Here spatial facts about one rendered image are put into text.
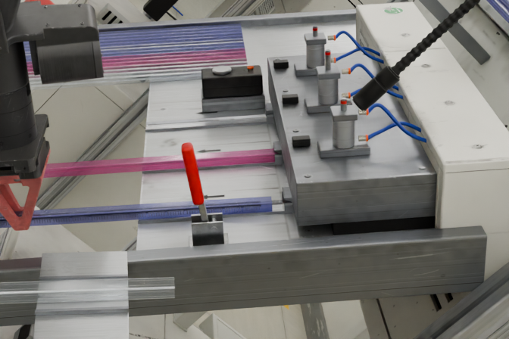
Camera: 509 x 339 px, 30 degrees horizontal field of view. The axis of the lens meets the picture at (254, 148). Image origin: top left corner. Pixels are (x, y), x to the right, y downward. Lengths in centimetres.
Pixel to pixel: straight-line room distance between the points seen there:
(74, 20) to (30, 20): 4
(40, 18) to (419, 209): 40
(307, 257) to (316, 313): 311
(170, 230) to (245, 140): 21
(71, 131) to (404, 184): 161
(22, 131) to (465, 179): 42
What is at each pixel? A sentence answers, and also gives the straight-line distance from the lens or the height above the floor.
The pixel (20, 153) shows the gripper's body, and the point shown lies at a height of 99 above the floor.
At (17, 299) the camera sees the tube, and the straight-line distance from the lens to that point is 76.
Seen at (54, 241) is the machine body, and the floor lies 62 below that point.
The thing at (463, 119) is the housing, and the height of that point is 129.
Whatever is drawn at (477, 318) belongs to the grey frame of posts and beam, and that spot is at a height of 119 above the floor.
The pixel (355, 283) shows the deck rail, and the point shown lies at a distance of 91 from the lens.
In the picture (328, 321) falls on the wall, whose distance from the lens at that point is 393.
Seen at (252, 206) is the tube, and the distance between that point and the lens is 96.
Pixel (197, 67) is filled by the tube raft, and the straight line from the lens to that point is 132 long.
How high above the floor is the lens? 138
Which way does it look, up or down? 15 degrees down
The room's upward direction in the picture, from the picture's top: 47 degrees clockwise
